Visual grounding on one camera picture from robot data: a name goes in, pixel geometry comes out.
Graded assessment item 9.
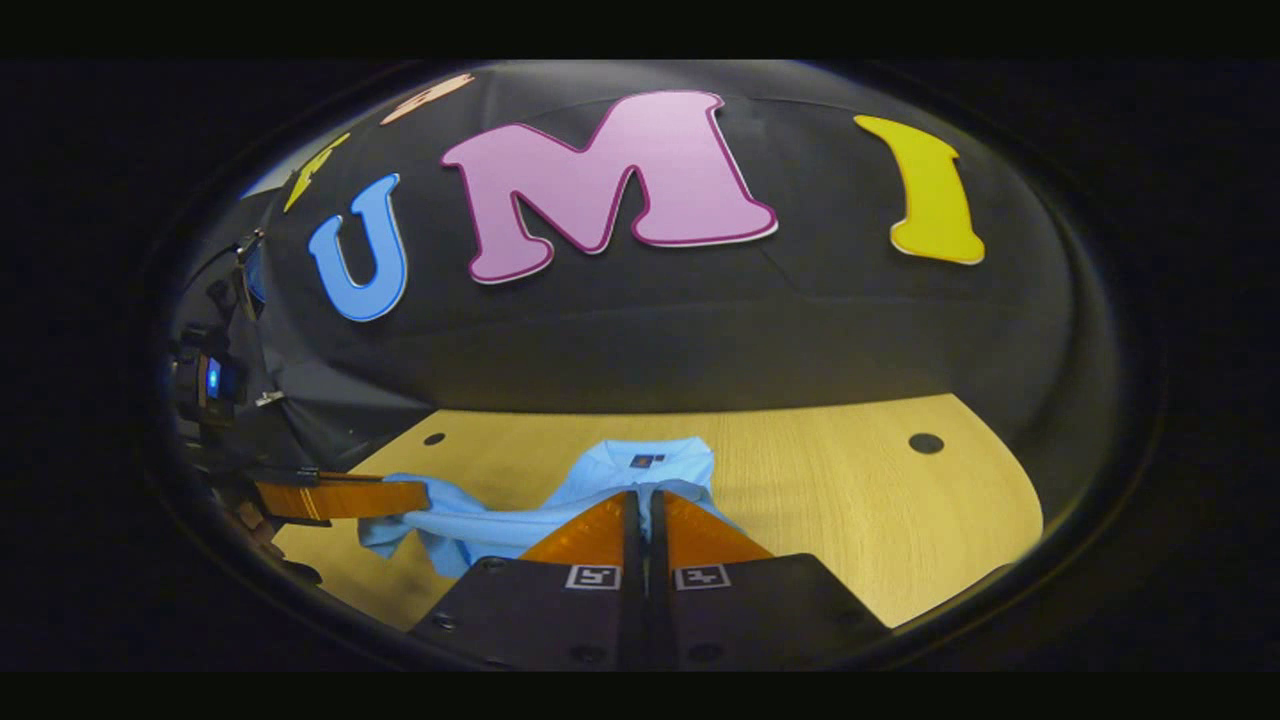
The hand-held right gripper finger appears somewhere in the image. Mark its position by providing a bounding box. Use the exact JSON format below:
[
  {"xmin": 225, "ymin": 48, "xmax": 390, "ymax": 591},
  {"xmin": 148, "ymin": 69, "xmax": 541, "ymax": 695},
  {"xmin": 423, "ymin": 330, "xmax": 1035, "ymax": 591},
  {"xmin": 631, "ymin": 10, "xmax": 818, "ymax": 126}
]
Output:
[
  {"xmin": 409, "ymin": 489, "xmax": 647, "ymax": 672},
  {"xmin": 646, "ymin": 488, "xmax": 892, "ymax": 672}
]

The light blue T-shirt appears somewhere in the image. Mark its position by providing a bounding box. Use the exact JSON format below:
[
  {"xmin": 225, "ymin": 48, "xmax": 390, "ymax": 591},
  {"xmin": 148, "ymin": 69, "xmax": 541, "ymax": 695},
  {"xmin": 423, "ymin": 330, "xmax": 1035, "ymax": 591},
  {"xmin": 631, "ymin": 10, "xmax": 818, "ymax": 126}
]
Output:
[{"xmin": 358, "ymin": 437, "xmax": 747, "ymax": 580}]

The black backdrop cloth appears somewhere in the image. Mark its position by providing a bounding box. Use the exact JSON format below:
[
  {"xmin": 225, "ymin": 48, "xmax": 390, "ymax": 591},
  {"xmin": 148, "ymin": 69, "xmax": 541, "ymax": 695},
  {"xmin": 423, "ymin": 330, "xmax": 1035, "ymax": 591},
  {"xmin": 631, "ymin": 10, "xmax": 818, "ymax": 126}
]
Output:
[{"xmin": 165, "ymin": 60, "xmax": 1117, "ymax": 473}]

